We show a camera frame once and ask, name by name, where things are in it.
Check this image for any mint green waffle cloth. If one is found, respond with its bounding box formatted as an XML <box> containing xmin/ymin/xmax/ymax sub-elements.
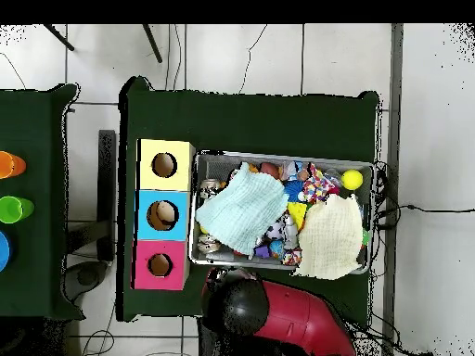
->
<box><xmin>195</xmin><ymin>161</ymin><xmax>289</xmax><ymax>256</ymax></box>

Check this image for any shallow silver mesh bin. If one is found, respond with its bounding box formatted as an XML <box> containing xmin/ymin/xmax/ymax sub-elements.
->
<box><xmin>187</xmin><ymin>149</ymin><xmax>376</xmax><ymax>275</ymax></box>

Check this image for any wooden box with three holes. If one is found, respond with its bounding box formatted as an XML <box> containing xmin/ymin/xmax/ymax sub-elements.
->
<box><xmin>131</xmin><ymin>138</ymin><xmax>197</xmax><ymax>291</ymax></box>

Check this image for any crushed metal can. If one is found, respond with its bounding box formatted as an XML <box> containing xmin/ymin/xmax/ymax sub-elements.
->
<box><xmin>199</xmin><ymin>178</ymin><xmax>224</xmax><ymax>200</ymax></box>

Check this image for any brown toy football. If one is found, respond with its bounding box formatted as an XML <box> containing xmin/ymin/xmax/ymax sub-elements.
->
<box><xmin>259</xmin><ymin>161</ymin><xmax>281</xmax><ymax>180</ymax></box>

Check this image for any blue spiky rubber ball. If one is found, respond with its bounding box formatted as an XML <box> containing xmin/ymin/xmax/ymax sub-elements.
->
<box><xmin>283</xmin><ymin>179</ymin><xmax>305</xmax><ymax>203</ymax></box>

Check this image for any yellow cheese wedge toy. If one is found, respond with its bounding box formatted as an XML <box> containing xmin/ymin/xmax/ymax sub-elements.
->
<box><xmin>287</xmin><ymin>201</ymin><xmax>308</xmax><ymax>231</ymax></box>

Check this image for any dark green table cloth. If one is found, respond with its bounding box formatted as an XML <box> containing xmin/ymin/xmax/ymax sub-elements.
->
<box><xmin>116</xmin><ymin>75</ymin><xmax>380</xmax><ymax>323</ymax></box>
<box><xmin>0</xmin><ymin>83</ymin><xmax>85</xmax><ymax>322</ymax></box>

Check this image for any cream waffle cloth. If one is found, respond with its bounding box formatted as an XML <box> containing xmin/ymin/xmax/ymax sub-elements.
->
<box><xmin>294</xmin><ymin>193</ymin><xmax>365</xmax><ymax>281</ymax></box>

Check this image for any yellow ball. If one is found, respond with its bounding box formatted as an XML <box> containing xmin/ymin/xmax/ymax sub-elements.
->
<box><xmin>340</xmin><ymin>169</ymin><xmax>365</xmax><ymax>191</ymax></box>

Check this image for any grey round stand foot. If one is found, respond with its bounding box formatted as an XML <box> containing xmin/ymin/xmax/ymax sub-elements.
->
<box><xmin>62</xmin><ymin>261</ymin><xmax>109</xmax><ymax>302</ymax></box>

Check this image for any black tripod leg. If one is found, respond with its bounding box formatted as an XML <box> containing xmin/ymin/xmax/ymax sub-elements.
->
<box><xmin>142</xmin><ymin>23</ymin><xmax>163</xmax><ymax>64</ymax></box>
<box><xmin>43</xmin><ymin>23</ymin><xmax>75</xmax><ymax>52</ymax></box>

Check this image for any green plastic cup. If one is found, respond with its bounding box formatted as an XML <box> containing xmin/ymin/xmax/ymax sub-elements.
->
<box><xmin>0</xmin><ymin>195</ymin><xmax>35</xmax><ymax>224</ymax></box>

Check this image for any orange plastic cup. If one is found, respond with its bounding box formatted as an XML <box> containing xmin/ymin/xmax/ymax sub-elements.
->
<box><xmin>0</xmin><ymin>150</ymin><xmax>27</xmax><ymax>180</ymax></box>

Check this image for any blue plastic cup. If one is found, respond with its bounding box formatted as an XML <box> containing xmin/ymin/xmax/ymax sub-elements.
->
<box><xmin>0</xmin><ymin>230</ymin><xmax>12</xmax><ymax>273</ymax></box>

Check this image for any black power cable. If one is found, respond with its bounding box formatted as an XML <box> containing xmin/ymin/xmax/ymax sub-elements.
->
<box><xmin>374</xmin><ymin>203</ymin><xmax>475</xmax><ymax>215</ymax></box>

